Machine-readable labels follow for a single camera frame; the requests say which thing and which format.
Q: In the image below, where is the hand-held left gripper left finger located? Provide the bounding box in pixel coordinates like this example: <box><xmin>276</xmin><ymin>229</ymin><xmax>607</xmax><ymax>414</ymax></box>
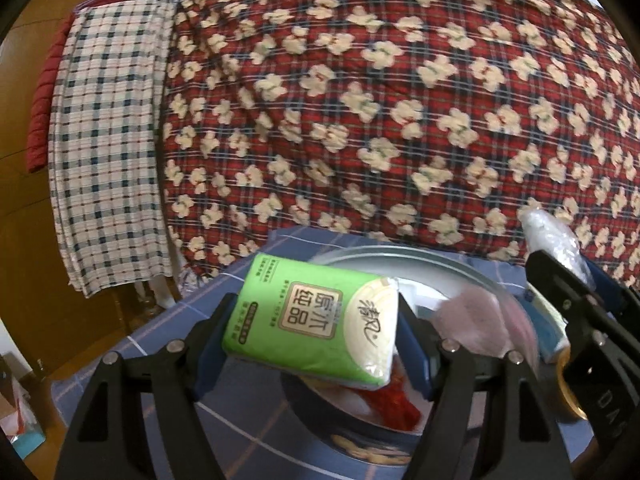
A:
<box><xmin>54</xmin><ymin>291</ymin><xmax>240</xmax><ymax>480</ymax></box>

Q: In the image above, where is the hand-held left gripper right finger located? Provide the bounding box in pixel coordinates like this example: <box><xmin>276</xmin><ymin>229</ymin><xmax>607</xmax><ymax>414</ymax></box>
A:
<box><xmin>394</xmin><ymin>292</ymin><xmax>574</xmax><ymax>480</ymax></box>

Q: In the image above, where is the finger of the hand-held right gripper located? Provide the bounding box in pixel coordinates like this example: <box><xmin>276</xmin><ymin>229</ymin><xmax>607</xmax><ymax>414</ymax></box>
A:
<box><xmin>525</xmin><ymin>249</ymin><xmax>603</xmax><ymax>333</ymax></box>
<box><xmin>581</xmin><ymin>258</ymin><xmax>640</xmax><ymax>312</ymax></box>

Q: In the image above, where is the cotton swab bag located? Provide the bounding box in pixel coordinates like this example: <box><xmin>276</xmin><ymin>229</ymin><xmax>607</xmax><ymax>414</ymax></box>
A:
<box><xmin>517</xmin><ymin>207</ymin><xmax>587</xmax><ymax>286</ymax></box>

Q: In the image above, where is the pink fluffy puff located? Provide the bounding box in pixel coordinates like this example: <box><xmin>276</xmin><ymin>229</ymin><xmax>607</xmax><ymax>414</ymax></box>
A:
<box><xmin>431</xmin><ymin>284</ymin><xmax>540</xmax><ymax>361</ymax></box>

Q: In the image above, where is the round metal tin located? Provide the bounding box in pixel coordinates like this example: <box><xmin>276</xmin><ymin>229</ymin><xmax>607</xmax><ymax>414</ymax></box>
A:
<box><xmin>279</xmin><ymin>245</ymin><xmax>541</xmax><ymax>467</ymax></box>

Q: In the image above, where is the green tissue packet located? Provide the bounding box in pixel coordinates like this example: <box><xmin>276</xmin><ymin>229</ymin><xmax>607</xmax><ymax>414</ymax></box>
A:
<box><xmin>221</xmin><ymin>252</ymin><xmax>401</xmax><ymax>392</ymax></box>

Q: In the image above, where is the round orange can gold lid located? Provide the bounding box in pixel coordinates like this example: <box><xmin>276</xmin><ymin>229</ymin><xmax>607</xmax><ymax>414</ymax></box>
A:
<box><xmin>556</xmin><ymin>347</ymin><xmax>593</xmax><ymax>423</ymax></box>

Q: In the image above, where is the blue checked tablecloth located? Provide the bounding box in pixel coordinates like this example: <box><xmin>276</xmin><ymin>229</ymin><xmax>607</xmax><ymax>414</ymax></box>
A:
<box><xmin>50</xmin><ymin>225</ymin><xmax>601</xmax><ymax>480</ymax></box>

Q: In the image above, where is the teal box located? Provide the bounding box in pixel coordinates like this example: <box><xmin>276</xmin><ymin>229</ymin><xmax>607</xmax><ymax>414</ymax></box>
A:
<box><xmin>10</xmin><ymin>422</ymin><xmax>47</xmax><ymax>461</ymax></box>

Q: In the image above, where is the wooden wardrobe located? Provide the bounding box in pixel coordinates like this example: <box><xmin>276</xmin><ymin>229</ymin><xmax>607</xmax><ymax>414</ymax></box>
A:
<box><xmin>0</xmin><ymin>0</ymin><xmax>171</xmax><ymax>376</ymax></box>

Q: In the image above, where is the white blue checked cloth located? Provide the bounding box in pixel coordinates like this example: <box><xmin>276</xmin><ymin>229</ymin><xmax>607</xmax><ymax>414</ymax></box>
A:
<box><xmin>47</xmin><ymin>0</ymin><xmax>180</xmax><ymax>299</ymax></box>

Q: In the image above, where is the red plaid teddy bear blanket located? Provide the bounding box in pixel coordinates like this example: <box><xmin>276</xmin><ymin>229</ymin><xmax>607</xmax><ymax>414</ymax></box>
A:
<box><xmin>155</xmin><ymin>0</ymin><xmax>640</xmax><ymax>291</ymax></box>

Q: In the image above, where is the red quilted garment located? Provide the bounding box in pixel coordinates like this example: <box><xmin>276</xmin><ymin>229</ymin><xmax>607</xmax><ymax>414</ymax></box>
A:
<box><xmin>25</xmin><ymin>12</ymin><xmax>76</xmax><ymax>175</ymax></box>

